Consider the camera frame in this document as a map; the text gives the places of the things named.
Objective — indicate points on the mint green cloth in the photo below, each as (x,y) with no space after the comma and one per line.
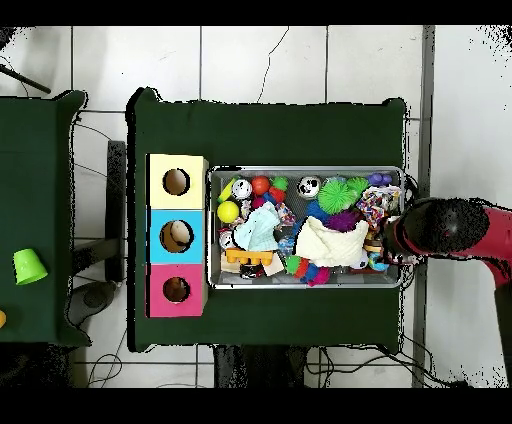
(258,230)

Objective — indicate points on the orange plastic tray block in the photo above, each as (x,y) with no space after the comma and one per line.
(248,257)

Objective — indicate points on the cream waffle cloth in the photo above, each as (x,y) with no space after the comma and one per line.
(332,244)

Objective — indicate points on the purple spiky toy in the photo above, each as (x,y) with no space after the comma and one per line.
(344,221)

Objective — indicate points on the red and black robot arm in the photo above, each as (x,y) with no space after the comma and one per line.
(472,232)

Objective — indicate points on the wooden box with three holes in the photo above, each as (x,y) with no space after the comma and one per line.
(196,220)

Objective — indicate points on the red-orange ball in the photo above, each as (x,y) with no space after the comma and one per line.
(261,186)

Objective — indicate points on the yellow ball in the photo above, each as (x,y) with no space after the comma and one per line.
(228,212)

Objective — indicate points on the green cloth table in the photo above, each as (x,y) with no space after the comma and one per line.
(240,136)
(40,200)

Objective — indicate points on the multicolour spiky caterpillar toy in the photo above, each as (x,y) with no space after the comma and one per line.
(308,270)

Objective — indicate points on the large green spiky ball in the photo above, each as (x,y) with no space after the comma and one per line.
(334,196)

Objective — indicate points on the green spiky googly-eyed toy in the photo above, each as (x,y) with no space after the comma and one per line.
(358,186)

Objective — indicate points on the blue building block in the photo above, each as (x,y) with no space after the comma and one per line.
(380,178)

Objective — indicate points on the black floor stand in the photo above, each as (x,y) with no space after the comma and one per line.
(116,200)

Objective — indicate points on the green cup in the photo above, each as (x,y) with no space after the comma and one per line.
(30,266)

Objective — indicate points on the black rod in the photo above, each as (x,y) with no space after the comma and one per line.
(24,79)

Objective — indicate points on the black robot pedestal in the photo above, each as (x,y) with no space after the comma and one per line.
(264,368)

